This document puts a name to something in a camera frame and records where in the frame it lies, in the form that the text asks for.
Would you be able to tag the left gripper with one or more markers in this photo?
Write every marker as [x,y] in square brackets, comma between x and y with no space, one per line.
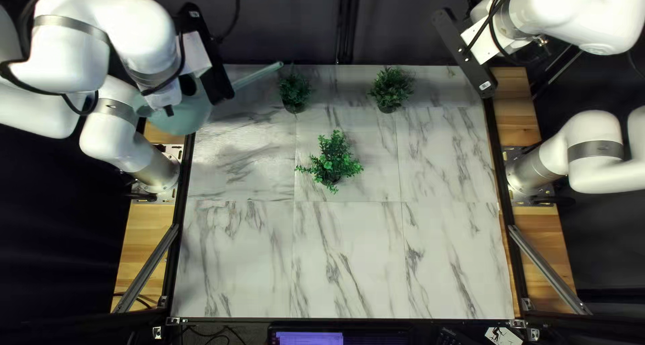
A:
[194,55]

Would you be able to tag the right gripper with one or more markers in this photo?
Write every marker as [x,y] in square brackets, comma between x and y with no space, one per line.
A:
[483,40]

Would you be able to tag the pale green watering can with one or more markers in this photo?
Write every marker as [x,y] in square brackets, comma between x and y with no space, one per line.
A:
[186,118]

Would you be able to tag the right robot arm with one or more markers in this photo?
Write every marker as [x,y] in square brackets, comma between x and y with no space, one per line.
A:
[579,12]

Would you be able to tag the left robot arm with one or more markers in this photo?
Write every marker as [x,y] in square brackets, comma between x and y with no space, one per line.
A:
[101,22]

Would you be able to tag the small green artificial plant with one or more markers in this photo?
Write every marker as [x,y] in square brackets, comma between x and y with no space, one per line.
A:
[295,90]
[331,162]
[390,89]

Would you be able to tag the laptop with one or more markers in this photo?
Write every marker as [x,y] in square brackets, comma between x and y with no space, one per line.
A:
[307,339]

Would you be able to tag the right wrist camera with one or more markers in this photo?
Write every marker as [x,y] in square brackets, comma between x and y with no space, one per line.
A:
[478,78]

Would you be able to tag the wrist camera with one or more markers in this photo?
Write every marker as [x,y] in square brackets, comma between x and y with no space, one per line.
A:
[478,78]
[211,63]

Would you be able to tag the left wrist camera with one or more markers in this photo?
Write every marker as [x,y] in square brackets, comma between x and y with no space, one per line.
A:
[211,63]

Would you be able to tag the black frame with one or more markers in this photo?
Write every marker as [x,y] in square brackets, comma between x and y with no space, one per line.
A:
[548,270]

